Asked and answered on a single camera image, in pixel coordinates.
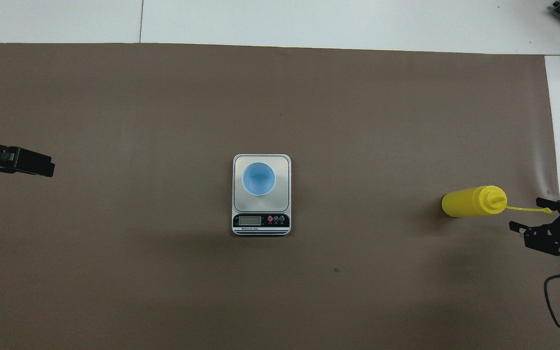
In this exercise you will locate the silver digital kitchen scale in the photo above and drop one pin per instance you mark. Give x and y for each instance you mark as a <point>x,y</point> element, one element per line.
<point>260,223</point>

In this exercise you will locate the brown table mat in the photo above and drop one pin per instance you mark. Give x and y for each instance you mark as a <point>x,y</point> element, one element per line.
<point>309,291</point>

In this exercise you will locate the yellow squeeze bottle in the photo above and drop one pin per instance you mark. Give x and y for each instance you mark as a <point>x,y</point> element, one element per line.
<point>469,201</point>

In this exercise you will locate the light blue plastic cup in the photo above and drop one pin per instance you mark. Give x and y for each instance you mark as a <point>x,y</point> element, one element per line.
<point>258,180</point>

